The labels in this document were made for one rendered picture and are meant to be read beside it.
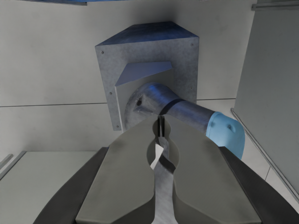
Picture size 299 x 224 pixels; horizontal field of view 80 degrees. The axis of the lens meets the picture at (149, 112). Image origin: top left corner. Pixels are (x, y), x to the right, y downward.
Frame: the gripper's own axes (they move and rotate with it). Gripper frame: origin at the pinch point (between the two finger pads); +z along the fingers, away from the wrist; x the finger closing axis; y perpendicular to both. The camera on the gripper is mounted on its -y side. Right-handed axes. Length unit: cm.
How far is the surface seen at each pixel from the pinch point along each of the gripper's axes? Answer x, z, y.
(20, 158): -150, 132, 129
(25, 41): -108, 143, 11
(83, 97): -69, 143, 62
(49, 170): -108, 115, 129
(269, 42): 70, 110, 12
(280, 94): 71, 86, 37
